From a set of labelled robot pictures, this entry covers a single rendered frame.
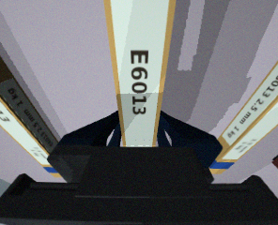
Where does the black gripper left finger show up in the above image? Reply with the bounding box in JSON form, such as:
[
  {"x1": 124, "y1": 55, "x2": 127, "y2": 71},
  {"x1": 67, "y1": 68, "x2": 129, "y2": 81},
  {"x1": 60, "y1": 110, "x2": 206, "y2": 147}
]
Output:
[{"x1": 57, "y1": 110, "x2": 121, "y2": 146}]

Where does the tan box with blue bands and white label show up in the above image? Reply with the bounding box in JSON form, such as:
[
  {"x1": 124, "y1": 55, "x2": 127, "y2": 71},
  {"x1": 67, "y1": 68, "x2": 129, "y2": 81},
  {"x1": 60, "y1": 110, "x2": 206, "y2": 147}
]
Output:
[{"x1": 103, "y1": 0, "x2": 177, "y2": 146}]

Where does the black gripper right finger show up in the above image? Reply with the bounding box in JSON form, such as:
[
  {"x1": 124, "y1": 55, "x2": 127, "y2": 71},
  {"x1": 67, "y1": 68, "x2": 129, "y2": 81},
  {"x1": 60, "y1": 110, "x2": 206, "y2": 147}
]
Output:
[{"x1": 157, "y1": 111, "x2": 223, "y2": 168}]

